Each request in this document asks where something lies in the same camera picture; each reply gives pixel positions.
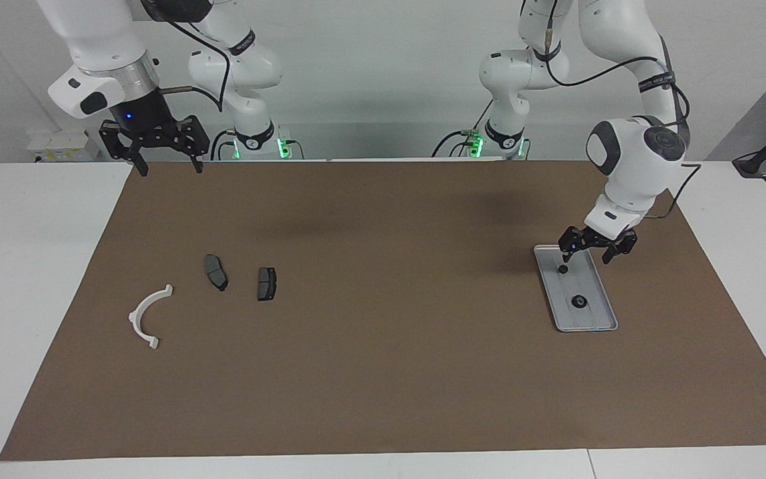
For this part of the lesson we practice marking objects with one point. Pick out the brown table mat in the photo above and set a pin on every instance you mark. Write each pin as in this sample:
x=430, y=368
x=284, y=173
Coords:
x=383, y=372

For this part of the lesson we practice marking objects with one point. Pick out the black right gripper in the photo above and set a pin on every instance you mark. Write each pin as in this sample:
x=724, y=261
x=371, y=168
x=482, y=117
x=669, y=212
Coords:
x=150, y=123

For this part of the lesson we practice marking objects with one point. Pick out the white power strip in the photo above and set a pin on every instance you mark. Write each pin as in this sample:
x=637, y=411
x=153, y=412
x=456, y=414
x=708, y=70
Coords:
x=60, y=145

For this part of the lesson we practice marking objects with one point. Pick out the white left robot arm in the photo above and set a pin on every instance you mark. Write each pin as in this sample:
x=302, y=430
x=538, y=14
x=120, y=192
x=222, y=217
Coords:
x=629, y=173

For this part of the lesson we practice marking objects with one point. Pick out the silver metal tray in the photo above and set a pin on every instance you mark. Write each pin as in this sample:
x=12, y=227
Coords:
x=592, y=319

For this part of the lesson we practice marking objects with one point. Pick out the curved dark brake pad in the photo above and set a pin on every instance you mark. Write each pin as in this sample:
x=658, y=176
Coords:
x=215, y=273

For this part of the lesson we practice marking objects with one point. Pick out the white curved plastic bracket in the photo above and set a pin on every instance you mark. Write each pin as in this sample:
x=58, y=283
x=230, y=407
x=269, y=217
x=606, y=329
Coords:
x=138, y=311

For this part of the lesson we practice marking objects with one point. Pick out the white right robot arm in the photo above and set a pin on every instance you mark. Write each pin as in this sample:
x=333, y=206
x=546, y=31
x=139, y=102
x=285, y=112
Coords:
x=97, y=40

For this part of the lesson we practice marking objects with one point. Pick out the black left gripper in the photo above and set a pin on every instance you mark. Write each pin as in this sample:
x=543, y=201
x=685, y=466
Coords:
x=592, y=236

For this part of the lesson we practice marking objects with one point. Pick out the rectangular dark brake pad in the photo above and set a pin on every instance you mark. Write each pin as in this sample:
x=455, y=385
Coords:
x=266, y=284

